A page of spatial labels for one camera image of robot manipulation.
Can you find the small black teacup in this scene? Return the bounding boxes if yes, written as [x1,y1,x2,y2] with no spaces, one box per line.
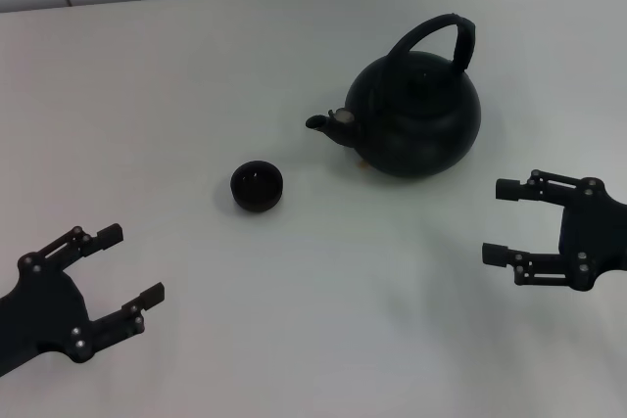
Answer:
[229,160,286,214]

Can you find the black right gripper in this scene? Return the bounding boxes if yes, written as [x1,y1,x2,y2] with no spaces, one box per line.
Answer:
[481,168,627,291]

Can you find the black round teapot with handle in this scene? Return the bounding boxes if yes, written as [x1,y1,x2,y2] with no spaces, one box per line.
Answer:
[306,13,483,180]

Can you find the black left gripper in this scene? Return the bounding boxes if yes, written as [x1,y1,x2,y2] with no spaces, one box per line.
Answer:
[0,222,167,376]

